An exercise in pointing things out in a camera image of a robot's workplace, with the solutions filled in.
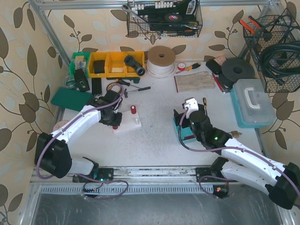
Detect teal plastic tray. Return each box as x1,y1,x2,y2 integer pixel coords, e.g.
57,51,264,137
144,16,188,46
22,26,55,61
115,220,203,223
173,117,196,144

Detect claw hammer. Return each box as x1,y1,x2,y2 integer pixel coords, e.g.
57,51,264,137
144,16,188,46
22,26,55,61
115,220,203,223
124,86,151,98

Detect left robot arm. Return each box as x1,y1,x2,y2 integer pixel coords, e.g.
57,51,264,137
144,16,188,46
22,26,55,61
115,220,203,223
34,90,123,179

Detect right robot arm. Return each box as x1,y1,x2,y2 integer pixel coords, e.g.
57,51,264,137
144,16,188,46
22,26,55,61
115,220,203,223
173,101,300,210

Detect white peg board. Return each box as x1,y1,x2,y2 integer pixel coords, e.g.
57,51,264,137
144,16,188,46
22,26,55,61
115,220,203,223
112,110,142,135

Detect small black yellow screwdriver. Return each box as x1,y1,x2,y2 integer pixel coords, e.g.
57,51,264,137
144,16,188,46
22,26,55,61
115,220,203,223
202,97,208,116

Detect brown tape roll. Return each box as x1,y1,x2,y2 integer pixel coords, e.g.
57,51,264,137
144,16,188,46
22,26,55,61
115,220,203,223
106,82,123,93

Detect brass padlock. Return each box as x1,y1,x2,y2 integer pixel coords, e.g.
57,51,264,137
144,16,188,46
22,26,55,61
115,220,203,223
230,131,242,138

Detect black ribbed block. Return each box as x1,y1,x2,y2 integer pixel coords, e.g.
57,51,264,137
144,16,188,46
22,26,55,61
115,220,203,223
91,78,102,96

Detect red utility knife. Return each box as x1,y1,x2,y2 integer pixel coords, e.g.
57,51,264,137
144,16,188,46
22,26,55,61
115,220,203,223
211,72,230,94

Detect green flat case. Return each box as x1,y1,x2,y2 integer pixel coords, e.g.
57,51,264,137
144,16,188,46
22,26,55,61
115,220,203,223
51,87,93,112

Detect black green meter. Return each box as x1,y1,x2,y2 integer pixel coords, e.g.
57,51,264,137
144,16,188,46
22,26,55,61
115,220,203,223
74,69,90,92

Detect canvas work glove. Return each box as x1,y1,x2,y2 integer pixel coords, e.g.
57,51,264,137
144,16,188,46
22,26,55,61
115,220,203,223
174,71,215,92

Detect sanding disc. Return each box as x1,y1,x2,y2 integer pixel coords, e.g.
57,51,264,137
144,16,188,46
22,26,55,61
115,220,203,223
53,120,69,132

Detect clear teal toolbox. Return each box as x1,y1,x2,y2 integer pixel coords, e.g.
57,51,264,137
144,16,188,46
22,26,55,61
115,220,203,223
230,79,276,128

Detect yellow bin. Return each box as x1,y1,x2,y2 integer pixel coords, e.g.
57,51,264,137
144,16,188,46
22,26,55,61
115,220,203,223
88,52,108,78
124,51,146,77
105,52,127,78

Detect grey pipe fitting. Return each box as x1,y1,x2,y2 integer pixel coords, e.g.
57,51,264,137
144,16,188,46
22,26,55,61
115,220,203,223
124,55,145,76

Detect black sanding block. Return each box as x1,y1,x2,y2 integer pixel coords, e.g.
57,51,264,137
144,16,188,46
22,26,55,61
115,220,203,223
206,59,222,75

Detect green bin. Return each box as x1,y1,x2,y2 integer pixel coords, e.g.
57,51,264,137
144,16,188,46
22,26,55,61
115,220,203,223
69,52,90,77

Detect red white tape roll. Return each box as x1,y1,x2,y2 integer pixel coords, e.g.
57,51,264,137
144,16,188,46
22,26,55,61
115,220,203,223
178,62,186,71

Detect black filament spool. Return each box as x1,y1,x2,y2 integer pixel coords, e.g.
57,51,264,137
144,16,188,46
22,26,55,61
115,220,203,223
218,58,255,88

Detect white cable spool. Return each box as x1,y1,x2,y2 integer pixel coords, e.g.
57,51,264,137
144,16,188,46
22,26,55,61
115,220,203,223
146,45,176,79

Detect wire basket with tools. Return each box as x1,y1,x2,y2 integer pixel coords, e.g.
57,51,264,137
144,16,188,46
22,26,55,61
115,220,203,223
121,0,203,39

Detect coiled black hose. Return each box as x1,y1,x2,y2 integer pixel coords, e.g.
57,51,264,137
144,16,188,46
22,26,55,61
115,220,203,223
259,14,300,85

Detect wire basket with hoses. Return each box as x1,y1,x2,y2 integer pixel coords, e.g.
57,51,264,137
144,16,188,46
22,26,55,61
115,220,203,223
243,9,300,93

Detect orange handled pliers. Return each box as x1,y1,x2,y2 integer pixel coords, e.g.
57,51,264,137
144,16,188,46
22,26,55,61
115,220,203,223
239,15,262,35

